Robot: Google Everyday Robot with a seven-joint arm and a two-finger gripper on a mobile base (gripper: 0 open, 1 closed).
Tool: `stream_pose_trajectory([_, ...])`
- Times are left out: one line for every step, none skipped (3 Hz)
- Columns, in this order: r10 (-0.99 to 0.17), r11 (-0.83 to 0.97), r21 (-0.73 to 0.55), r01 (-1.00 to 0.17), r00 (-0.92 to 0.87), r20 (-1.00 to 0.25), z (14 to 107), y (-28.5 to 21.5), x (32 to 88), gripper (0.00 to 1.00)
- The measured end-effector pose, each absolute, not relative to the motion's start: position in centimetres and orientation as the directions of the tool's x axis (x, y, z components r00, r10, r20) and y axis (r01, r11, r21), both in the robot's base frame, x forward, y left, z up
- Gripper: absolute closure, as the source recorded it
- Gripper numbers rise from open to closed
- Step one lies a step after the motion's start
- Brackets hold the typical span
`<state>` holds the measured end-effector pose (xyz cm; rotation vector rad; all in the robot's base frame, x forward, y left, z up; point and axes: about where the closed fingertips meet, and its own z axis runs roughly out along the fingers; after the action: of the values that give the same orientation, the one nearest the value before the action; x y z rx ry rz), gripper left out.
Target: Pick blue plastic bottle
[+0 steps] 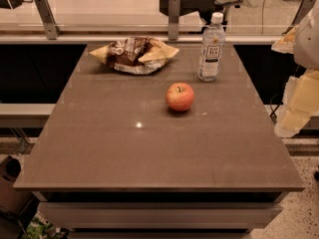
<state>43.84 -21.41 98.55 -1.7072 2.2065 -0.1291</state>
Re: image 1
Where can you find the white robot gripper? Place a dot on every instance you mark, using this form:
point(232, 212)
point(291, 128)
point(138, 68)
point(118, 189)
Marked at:
point(308, 40)

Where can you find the clear plastic water bottle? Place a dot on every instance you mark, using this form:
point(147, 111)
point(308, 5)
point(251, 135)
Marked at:
point(213, 39)

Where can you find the red apple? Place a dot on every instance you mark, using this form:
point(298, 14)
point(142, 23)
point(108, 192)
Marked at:
point(179, 97)

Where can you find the brown crumpled chip bag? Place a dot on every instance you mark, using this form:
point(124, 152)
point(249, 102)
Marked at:
point(136, 55)

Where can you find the glass partition panel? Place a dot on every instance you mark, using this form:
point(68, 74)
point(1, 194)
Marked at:
point(252, 17)

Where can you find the black object on far desk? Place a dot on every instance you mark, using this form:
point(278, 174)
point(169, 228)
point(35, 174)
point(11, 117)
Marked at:
point(12, 4)

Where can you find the green patterned bag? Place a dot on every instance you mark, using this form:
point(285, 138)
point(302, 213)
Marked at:
point(41, 228)

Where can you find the brown cardboard box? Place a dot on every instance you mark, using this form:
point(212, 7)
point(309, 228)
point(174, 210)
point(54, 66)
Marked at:
point(17, 208)

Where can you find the right metal glass bracket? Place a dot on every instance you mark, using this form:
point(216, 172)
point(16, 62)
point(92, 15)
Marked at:
point(307, 11)

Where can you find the metal glass bracket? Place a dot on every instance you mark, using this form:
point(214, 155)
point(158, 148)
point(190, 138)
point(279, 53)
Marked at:
point(173, 18)
point(307, 11)
point(51, 28)

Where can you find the middle metal glass bracket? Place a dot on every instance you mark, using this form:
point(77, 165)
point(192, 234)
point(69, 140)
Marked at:
point(173, 18)

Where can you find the left metal glass bracket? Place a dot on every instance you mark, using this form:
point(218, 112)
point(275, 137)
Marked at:
point(51, 28)

